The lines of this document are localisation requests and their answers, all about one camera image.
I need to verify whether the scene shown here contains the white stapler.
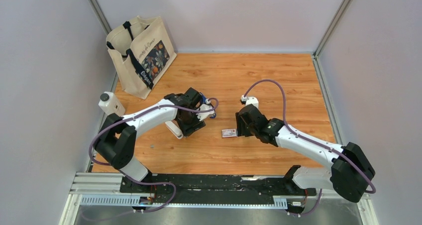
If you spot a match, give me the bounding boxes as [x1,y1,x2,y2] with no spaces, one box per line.
[165,121,183,139]

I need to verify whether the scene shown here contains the white bottle black cap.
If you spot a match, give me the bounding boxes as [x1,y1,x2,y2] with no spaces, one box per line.
[98,92,125,116]

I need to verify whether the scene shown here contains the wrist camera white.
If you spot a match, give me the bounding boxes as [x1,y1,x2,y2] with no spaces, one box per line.
[240,95,259,109]
[197,107,215,121]

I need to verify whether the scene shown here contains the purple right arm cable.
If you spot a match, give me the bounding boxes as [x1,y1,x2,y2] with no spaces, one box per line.
[240,79,377,217]

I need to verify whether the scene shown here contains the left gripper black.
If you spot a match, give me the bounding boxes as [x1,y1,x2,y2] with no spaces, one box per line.
[177,108,206,137]

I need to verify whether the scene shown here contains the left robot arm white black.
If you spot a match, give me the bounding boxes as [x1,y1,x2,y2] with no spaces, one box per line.
[90,88,215,193]

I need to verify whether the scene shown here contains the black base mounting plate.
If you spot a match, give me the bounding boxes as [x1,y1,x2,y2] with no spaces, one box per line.
[119,174,318,214]

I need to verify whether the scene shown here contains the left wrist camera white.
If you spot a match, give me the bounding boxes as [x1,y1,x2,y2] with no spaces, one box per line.
[197,107,215,121]

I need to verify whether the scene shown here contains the beige canvas tote bag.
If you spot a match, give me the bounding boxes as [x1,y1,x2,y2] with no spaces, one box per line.
[106,16,177,99]

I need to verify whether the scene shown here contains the red white staple box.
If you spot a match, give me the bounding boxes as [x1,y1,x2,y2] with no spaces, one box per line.
[221,129,237,138]

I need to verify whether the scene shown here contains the blue stapler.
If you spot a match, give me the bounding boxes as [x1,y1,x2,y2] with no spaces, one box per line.
[200,93,216,118]

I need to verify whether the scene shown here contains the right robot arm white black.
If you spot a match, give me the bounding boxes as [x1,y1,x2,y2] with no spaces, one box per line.
[235,105,375,203]

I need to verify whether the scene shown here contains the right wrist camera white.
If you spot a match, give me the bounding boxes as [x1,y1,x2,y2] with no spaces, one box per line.
[240,95,259,109]

